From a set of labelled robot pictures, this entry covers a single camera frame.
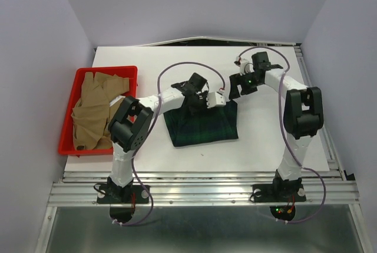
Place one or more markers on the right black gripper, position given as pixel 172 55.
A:
pixel 235 79

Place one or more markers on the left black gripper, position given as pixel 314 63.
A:
pixel 202 108

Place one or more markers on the green plaid pleated skirt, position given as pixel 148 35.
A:
pixel 211 125

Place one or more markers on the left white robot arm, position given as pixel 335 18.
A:
pixel 131 125

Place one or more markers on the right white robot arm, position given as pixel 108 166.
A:
pixel 300 118

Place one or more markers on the tan beige skirt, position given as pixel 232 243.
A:
pixel 101 96

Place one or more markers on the red plastic bin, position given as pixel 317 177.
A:
pixel 66 146

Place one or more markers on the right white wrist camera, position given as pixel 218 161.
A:
pixel 245 66

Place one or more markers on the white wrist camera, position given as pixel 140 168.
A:
pixel 215 99
pixel 245 66

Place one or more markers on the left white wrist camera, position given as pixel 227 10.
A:
pixel 215 99

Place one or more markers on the aluminium front rail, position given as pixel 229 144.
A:
pixel 192 188

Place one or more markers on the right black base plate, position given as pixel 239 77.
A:
pixel 283 201

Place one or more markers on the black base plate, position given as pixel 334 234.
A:
pixel 283 201
pixel 123 203

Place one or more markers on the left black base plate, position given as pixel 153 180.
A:
pixel 123 203

